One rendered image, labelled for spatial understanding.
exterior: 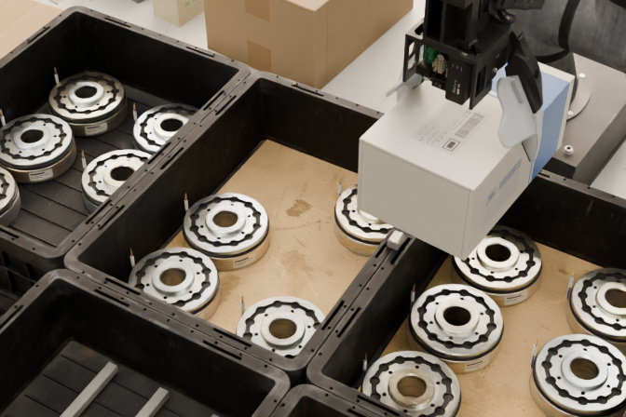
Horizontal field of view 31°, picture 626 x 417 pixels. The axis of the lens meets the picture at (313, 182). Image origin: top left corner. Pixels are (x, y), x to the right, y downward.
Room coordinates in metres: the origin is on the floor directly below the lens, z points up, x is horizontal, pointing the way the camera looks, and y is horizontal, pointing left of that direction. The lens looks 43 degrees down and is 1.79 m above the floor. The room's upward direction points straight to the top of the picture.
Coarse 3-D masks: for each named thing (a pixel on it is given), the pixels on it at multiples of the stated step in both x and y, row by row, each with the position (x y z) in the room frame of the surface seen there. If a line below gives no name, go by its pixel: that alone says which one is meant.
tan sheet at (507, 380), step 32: (448, 256) 0.91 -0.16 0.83; (544, 256) 0.91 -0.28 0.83; (544, 288) 0.86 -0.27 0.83; (512, 320) 0.81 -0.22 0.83; (544, 320) 0.81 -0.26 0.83; (384, 352) 0.77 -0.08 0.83; (512, 352) 0.77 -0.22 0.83; (480, 384) 0.72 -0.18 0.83; (512, 384) 0.72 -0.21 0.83; (480, 416) 0.68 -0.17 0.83; (512, 416) 0.68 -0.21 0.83; (544, 416) 0.68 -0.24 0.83
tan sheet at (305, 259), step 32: (256, 160) 1.09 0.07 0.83; (288, 160) 1.09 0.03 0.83; (320, 160) 1.09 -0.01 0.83; (224, 192) 1.03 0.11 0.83; (256, 192) 1.03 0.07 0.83; (288, 192) 1.03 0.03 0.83; (320, 192) 1.03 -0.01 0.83; (288, 224) 0.97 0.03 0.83; (320, 224) 0.97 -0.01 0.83; (288, 256) 0.91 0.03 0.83; (320, 256) 0.91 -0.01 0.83; (352, 256) 0.91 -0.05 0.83; (224, 288) 0.86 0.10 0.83; (256, 288) 0.86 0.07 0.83; (288, 288) 0.86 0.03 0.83; (320, 288) 0.86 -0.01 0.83; (224, 320) 0.81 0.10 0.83
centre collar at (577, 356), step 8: (576, 352) 0.74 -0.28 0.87; (584, 352) 0.74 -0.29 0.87; (568, 360) 0.73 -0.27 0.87; (576, 360) 0.73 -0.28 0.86; (584, 360) 0.73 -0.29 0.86; (592, 360) 0.73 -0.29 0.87; (600, 360) 0.73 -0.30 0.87; (560, 368) 0.72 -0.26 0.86; (568, 368) 0.72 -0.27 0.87; (600, 368) 0.72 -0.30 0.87; (568, 376) 0.71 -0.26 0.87; (600, 376) 0.71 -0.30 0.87; (576, 384) 0.70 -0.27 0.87; (584, 384) 0.70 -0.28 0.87; (592, 384) 0.70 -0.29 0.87; (600, 384) 0.70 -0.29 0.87
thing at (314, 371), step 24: (576, 192) 0.92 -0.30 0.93; (600, 192) 0.92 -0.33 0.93; (408, 240) 0.86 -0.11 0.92; (384, 264) 0.81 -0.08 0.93; (360, 312) 0.74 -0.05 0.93; (336, 336) 0.71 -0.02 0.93; (312, 360) 0.68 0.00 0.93; (312, 384) 0.65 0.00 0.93; (336, 384) 0.65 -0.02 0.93; (384, 408) 0.62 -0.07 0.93
